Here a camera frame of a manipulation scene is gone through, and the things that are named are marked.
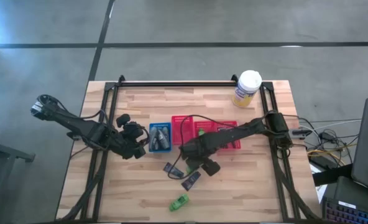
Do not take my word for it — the dark navy toiletry tube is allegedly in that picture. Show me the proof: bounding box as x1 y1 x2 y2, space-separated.
163 162 185 179
181 170 202 192

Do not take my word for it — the wide red plastic basket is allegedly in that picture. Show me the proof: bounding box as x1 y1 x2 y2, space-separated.
193 120 242 150

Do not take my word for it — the wooden table with black edge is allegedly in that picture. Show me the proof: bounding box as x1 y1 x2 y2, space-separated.
56 74 321 224

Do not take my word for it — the grey metal side stand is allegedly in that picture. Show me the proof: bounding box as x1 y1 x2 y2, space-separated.
0 133 36 224

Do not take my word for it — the white yellow wipes canister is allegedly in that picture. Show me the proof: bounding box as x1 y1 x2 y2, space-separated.
232 70 263 108

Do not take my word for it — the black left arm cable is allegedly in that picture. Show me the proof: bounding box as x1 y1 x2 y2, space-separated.
37 94 150 147

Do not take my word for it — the yellow cable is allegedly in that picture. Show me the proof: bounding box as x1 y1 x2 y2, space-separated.
306 149 346 166

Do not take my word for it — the small red plastic basket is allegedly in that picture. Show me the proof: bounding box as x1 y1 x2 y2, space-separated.
171 115 195 146

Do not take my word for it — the black power adapter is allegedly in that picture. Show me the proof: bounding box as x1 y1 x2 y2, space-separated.
319 131 336 141

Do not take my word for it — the blue plastic basket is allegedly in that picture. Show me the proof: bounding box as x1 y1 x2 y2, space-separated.
148 122 173 153

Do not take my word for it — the tangle of black cables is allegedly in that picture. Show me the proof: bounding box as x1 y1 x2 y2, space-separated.
295 118 362 169

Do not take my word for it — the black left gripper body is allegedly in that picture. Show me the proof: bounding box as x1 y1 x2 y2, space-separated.
110 122 150 159

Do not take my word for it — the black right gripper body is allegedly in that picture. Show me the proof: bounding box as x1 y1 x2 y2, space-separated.
180 138 218 163

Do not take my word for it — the white paper sheet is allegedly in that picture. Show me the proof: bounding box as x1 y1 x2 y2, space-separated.
310 163 328 203

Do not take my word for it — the dark grey box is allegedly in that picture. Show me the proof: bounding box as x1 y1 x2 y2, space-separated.
333 175 368 207

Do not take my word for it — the black backlit keyboard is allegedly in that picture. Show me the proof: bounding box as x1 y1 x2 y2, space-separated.
322 197 368 224

